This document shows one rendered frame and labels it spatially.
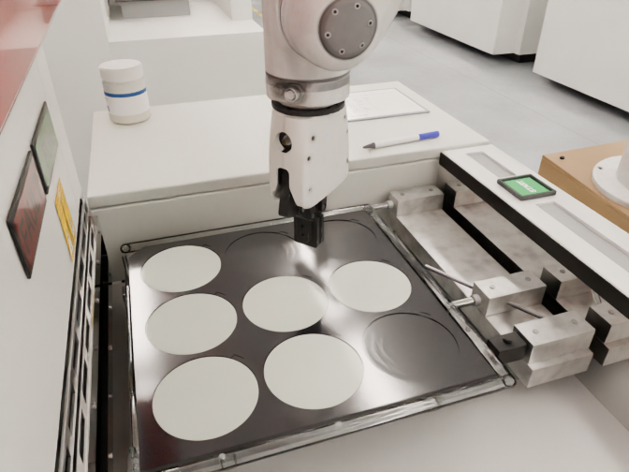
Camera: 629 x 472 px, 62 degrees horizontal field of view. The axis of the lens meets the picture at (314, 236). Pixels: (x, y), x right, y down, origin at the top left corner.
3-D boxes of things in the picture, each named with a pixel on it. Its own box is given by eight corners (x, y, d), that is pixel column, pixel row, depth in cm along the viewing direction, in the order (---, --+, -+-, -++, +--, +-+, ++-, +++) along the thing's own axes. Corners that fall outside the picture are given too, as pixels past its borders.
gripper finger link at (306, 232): (305, 208, 56) (306, 259, 60) (320, 196, 59) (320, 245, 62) (280, 201, 58) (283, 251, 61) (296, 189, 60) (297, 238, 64)
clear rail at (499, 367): (505, 392, 52) (508, 383, 51) (360, 210, 82) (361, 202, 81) (518, 390, 52) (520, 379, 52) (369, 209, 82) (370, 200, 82)
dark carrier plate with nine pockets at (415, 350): (140, 476, 44) (139, 472, 44) (128, 252, 71) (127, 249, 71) (495, 377, 53) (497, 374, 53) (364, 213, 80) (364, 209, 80)
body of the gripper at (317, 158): (314, 111, 48) (314, 217, 54) (363, 82, 55) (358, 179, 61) (247, 98, 51) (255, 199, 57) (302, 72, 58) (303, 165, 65)
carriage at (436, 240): (526, 389, 57) (533, 370, 56) (386, 222, 86) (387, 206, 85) (587, 372, 59) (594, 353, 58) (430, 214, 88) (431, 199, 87)
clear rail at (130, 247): (121, 256, 72) (119, 247, 71) (121, 250, 73) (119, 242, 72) (373, 213, 81) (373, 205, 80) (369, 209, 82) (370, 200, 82)
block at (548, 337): (528, 364, 56) (533, 345, 55) (508, 343, 59) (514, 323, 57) (589, 347, 58) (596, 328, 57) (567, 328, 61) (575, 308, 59)
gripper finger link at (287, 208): (275, 211, 53) (298, 223, 58) (300, 140, 54) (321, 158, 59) (266, 208, 54) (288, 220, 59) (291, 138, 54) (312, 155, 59)
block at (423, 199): (396, 216, 82) (398, 199, 80) (387, 206, 85) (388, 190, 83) (442, 209, 84) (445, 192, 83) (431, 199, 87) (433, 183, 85)
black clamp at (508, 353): (495, 367, 56) (500, 349, 54) (483, 352, 57) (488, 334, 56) (523, 359, 57) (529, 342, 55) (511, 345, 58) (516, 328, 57)
